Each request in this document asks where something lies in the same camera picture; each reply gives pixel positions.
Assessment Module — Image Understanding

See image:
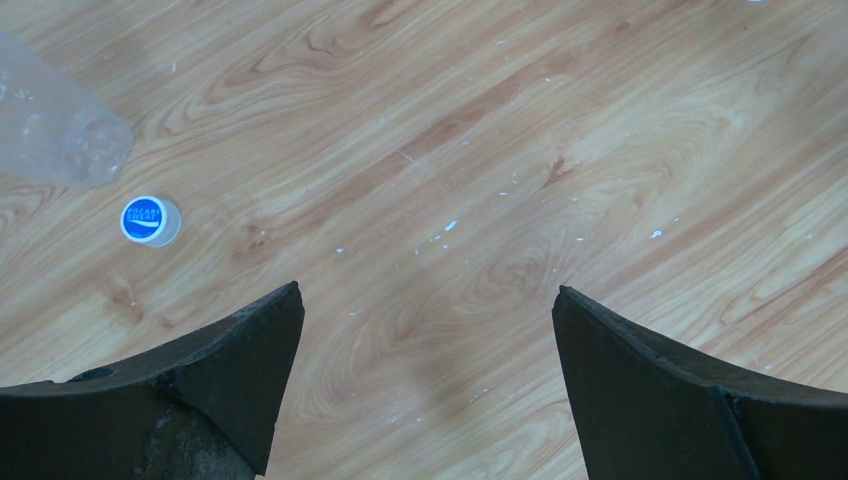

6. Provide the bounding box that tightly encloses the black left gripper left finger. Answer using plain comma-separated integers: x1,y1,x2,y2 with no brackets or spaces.
1,282,305,479

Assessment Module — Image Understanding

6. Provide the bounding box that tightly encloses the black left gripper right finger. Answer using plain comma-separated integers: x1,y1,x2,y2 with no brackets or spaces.
552,286,847,479

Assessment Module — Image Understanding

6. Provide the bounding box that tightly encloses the white blue bottle cap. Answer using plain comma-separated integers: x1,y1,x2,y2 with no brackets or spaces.
120,195,182,248

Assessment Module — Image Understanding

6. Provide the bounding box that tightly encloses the clear bottle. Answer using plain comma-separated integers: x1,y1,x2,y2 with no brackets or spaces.
1,32,135,189

